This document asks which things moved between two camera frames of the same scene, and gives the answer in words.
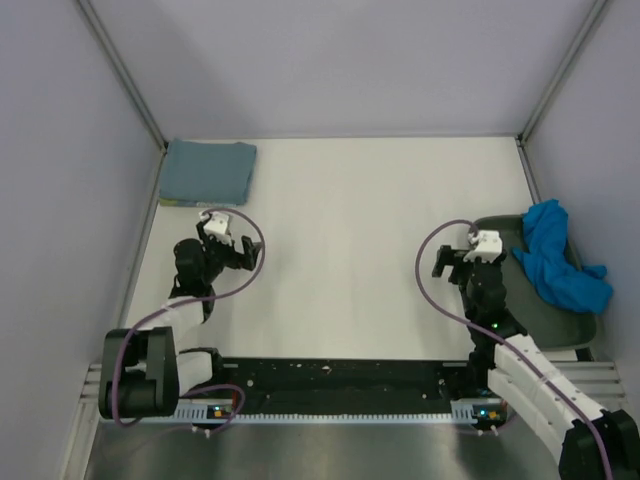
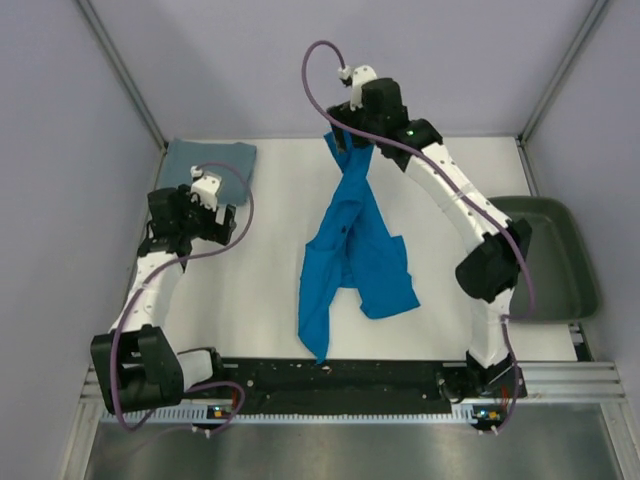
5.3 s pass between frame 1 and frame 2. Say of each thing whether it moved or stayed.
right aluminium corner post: stayed
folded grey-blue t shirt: stayed
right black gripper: moved
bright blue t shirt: moved
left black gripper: moved
